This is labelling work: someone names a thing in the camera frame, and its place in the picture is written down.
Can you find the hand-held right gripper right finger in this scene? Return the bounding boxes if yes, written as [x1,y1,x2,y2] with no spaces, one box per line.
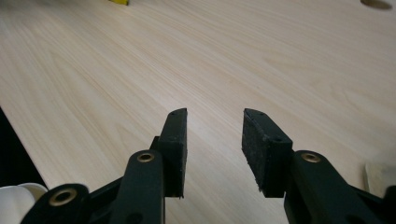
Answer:
[241,107,294,199]

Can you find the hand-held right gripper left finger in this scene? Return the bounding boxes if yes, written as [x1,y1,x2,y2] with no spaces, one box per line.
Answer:
[150,107,189,199]

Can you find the white rounded object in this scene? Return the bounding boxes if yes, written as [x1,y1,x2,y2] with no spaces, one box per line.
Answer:
[0,182,49,224]

